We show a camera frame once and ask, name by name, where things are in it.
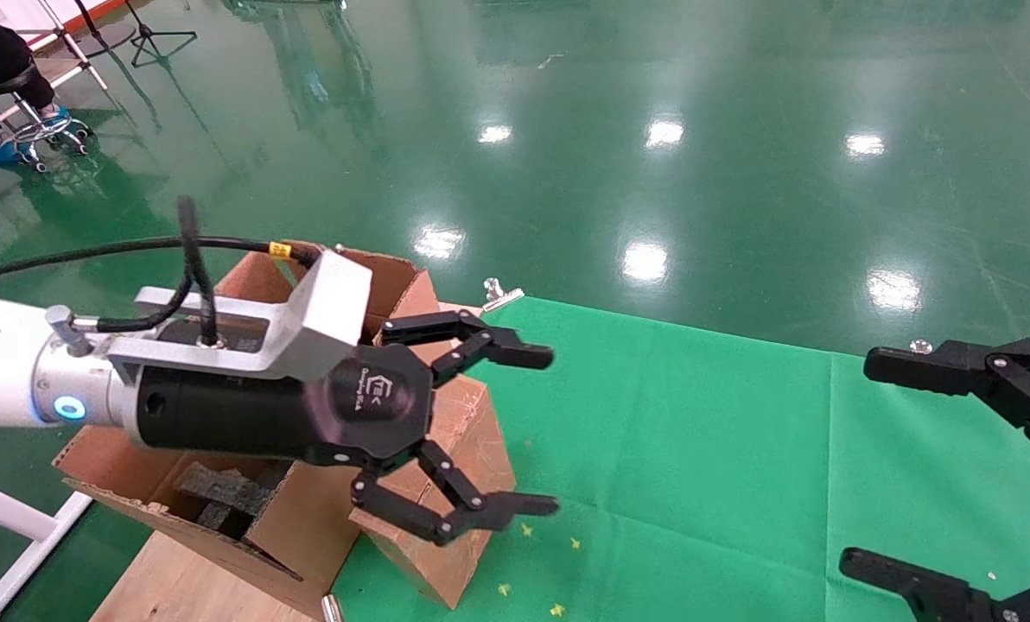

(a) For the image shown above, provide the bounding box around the black tripod stand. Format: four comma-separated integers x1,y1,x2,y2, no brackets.
124,0,198,68

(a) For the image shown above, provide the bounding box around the black cable with yellow tag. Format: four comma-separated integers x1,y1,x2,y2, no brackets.
0,238,321,286

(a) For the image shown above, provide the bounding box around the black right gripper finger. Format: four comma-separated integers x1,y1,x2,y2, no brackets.
863,335,1030,467
841,547,1030,622

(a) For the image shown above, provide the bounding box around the green table cloth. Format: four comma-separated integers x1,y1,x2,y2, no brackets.
332,296,1030,622

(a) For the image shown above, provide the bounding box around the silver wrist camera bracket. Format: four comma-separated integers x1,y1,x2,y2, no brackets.
105,249,374,383

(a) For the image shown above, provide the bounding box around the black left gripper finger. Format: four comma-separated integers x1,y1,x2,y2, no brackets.
379,308,556,387

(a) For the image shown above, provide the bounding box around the short looped black cable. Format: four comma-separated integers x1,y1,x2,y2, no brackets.
96,197,220,346

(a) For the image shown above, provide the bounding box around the white work table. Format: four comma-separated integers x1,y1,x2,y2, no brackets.
14,0,110,92

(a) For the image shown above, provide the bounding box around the white tube frame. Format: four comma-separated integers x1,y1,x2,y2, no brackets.
0,473,94,622

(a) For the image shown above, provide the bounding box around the dark grey foam insert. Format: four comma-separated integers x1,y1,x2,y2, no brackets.
175,460,296,541

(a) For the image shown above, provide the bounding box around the black round base stand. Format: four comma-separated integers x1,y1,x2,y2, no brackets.
73,0,137,57

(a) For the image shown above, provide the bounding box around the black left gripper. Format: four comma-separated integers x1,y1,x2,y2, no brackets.
126,343,561,548

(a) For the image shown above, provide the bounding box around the large open brown carton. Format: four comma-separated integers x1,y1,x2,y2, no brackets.
53,244,442,621

